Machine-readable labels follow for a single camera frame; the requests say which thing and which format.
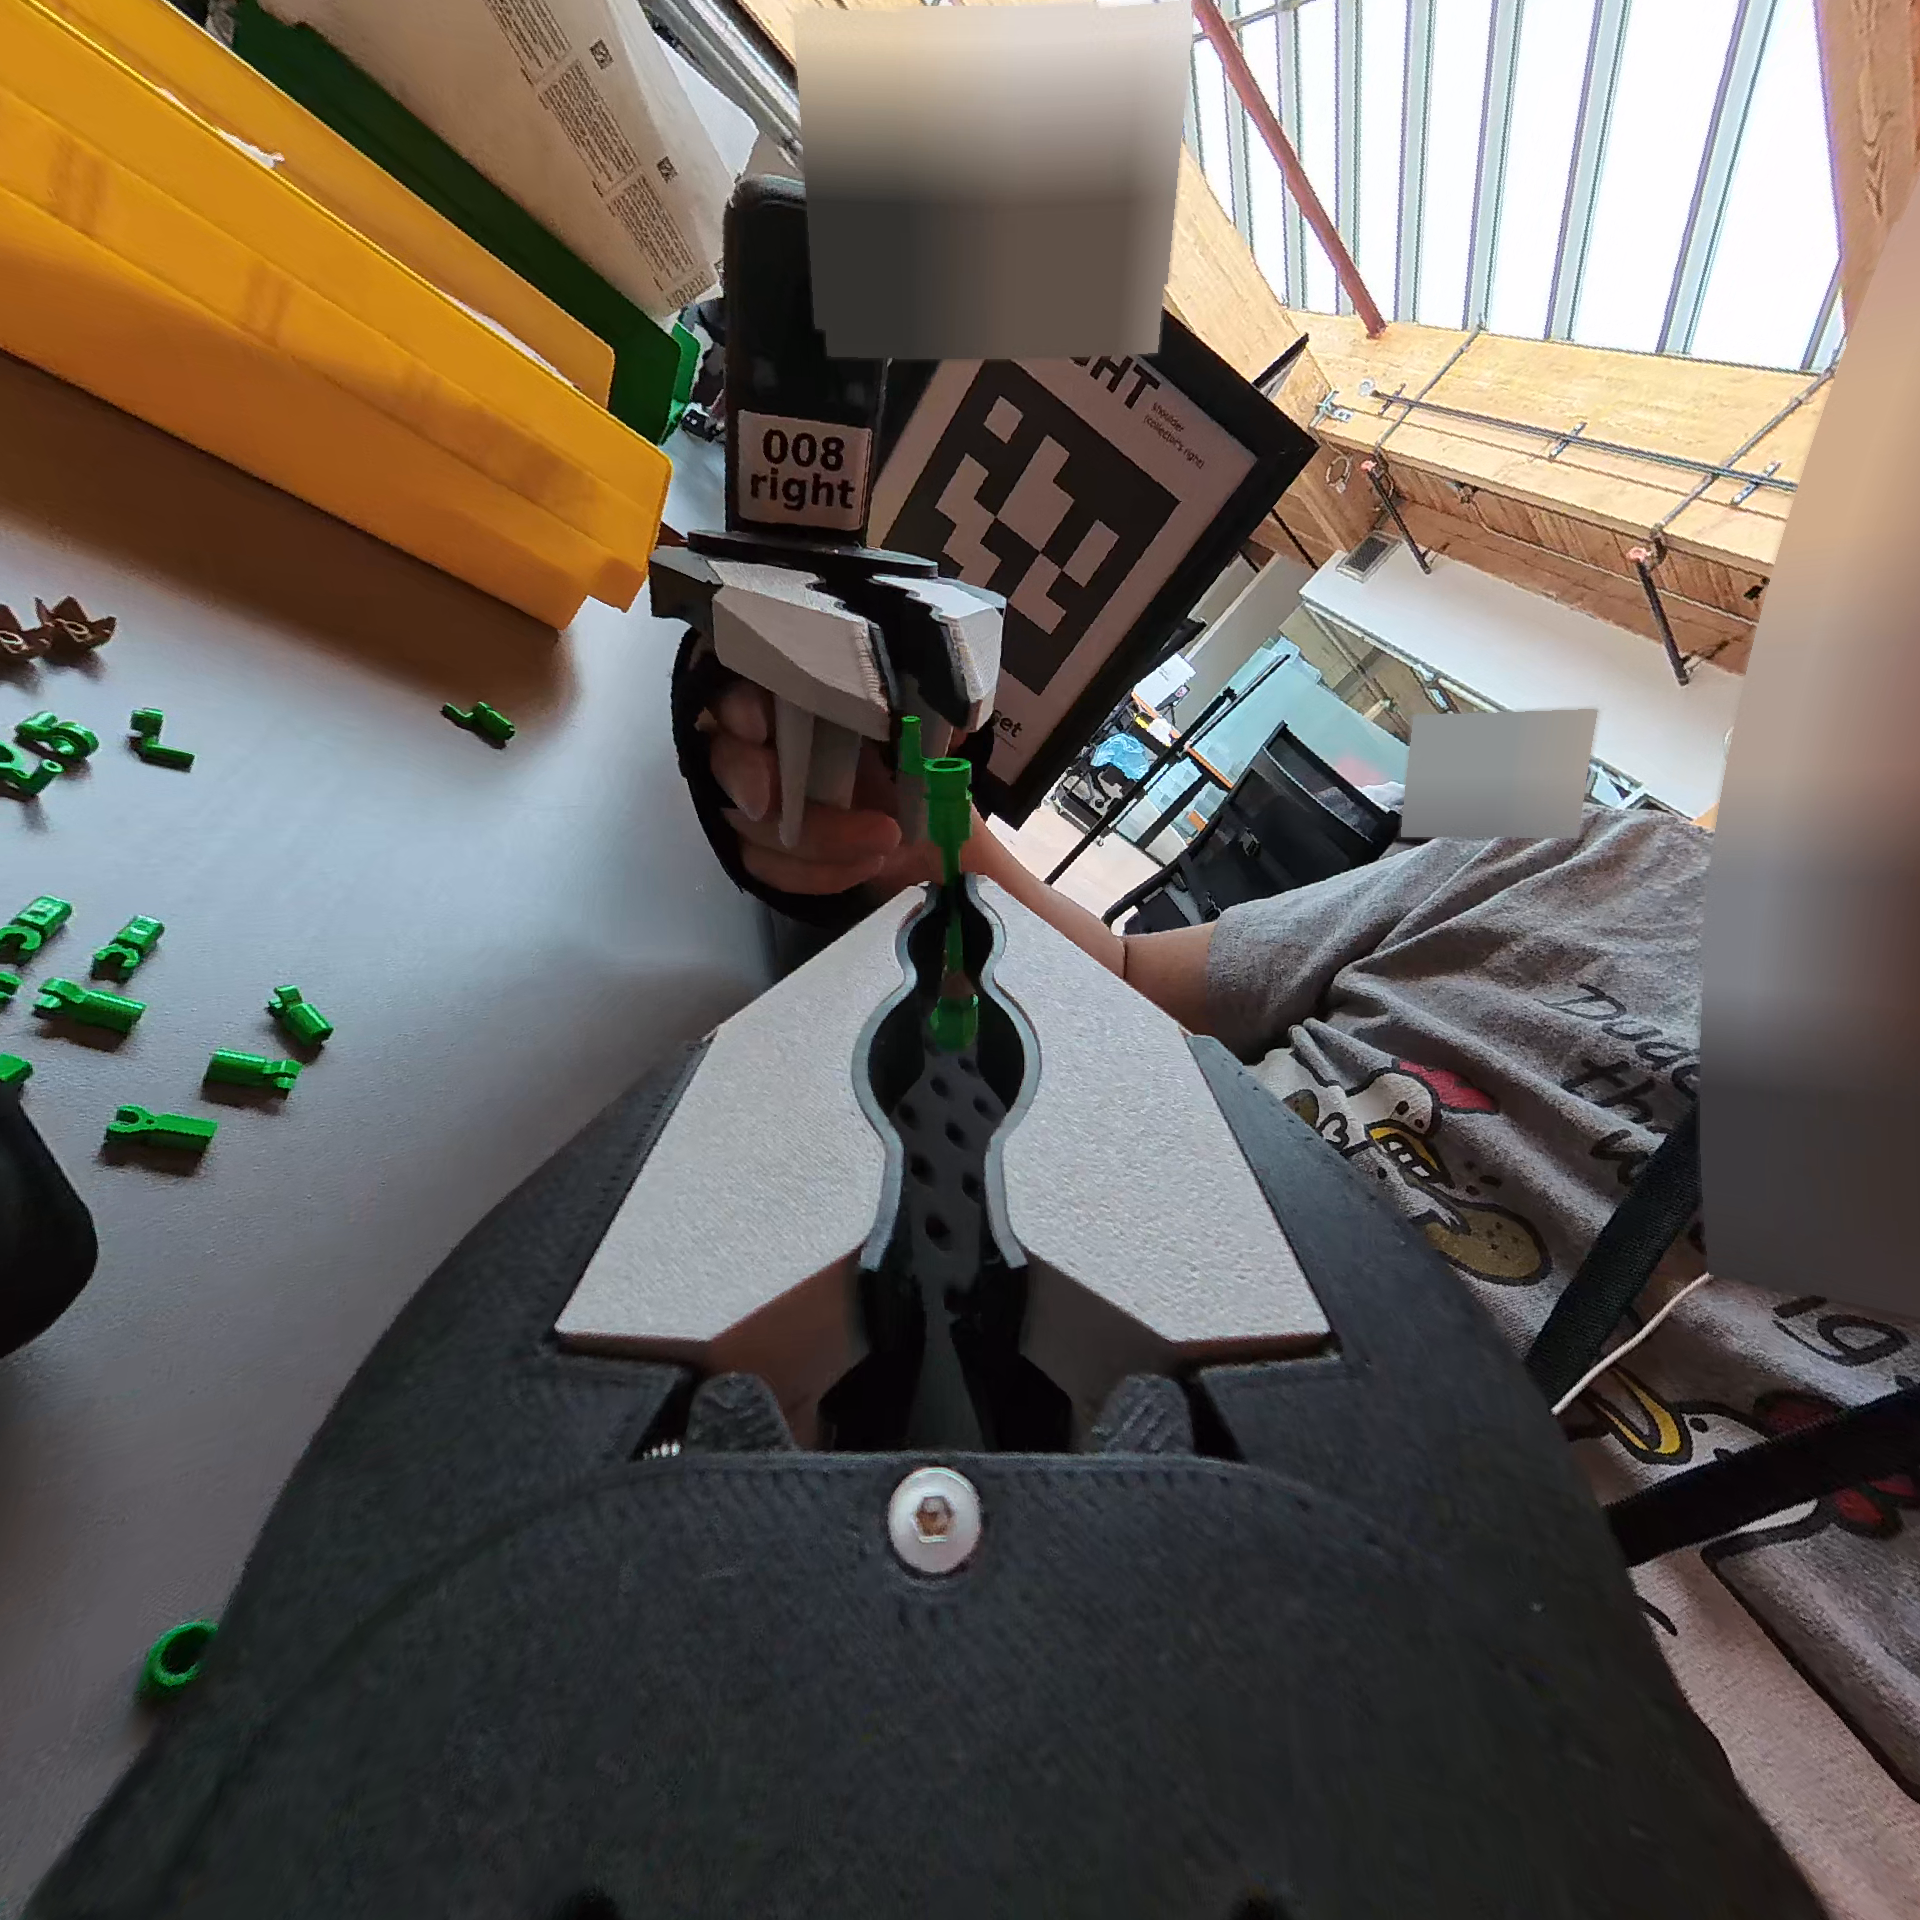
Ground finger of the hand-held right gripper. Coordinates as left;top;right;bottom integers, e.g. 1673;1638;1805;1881
649;543;893;852
893;576;1009;751

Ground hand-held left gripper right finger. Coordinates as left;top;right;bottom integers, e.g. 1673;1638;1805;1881
958;879;1336;1444

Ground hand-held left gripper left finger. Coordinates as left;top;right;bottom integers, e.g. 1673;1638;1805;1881
556;885;963;1448

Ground green lego stem assembly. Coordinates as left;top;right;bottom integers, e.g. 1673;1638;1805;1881
896;713;988;1055

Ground person's right forearm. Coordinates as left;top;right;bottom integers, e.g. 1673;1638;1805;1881
966;815;1224;1040

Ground scattered green lego pieces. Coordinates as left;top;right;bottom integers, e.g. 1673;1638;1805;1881
0;701;335;1174

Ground person's right hand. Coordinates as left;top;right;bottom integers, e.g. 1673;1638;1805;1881
709;696;992;894

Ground black framed marker sign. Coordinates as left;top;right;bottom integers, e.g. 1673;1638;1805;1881
862;316;1320;829

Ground dark green plastic bin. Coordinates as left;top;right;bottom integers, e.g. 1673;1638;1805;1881
231;0;701;445

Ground beige cardboard box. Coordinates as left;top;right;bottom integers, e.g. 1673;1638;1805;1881
263;0;804;319

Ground person in grey shirt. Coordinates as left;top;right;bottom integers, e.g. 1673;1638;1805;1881
1206;806;1920;1920

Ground red ceiling pipe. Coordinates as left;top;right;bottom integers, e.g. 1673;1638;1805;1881
1191;0;1391;338

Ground thin white cord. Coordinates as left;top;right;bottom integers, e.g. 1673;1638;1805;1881
1550;1271;1713;1415

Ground black shoulder strap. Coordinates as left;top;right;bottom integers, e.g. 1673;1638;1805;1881
1527;1106;1920;1568

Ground green lego ring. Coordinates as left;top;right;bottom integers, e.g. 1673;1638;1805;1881
134;1617;222;1705

